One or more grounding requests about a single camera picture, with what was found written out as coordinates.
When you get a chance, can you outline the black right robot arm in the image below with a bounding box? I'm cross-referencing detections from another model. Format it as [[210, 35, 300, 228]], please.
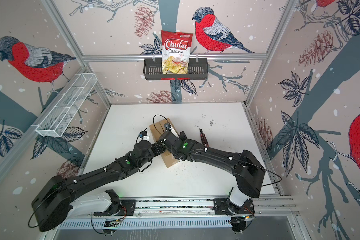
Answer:
[[157, 131, 266, 199]]

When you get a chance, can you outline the red black utility knife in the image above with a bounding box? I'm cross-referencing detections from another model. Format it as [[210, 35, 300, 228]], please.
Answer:
[[199, 129, 209, 147]]

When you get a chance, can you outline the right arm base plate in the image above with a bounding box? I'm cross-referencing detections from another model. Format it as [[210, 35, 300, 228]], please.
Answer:
[[212, 198, 255, 216]]

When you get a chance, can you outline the Chuba cassava chips bag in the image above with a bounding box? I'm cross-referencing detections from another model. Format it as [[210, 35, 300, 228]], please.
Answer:
[[161, 31, 193, 74]]

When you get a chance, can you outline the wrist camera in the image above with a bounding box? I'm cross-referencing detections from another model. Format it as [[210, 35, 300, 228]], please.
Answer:
[[137, 129, 149, 141], [163, 122, 173, 131]]

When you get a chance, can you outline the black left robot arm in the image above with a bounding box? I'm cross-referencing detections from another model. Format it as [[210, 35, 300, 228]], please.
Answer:
[[31, 140, 166, 232]]

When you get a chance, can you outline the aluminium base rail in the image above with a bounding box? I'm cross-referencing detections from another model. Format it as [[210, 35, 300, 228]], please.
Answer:
[[68, 195, 300, 218]]

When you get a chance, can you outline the brown cardboard express box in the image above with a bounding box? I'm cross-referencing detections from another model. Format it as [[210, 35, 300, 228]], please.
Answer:
[[149, 118, 181, 169]]

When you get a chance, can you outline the black wire wall basket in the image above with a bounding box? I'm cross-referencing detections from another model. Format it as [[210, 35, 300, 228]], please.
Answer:
[[143, 57, 209, 81]]

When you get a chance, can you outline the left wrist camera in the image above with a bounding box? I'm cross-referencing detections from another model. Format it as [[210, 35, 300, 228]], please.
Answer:
[[137, 129, 149, 141]]

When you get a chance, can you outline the white wire mesh shelf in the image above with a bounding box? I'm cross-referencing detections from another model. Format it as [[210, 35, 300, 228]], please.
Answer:
[[36, 73, 98, 137]]

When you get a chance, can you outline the aluminium frame crossbar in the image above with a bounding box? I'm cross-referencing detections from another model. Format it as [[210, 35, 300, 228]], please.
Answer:
[[81, 53, 268, 63]]

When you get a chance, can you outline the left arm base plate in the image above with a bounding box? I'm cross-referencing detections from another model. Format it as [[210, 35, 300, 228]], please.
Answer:
[[93, 200, 137, 217]]

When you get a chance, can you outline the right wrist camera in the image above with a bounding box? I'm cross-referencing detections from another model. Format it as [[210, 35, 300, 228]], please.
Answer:
[[163, 122, 173, 131]]

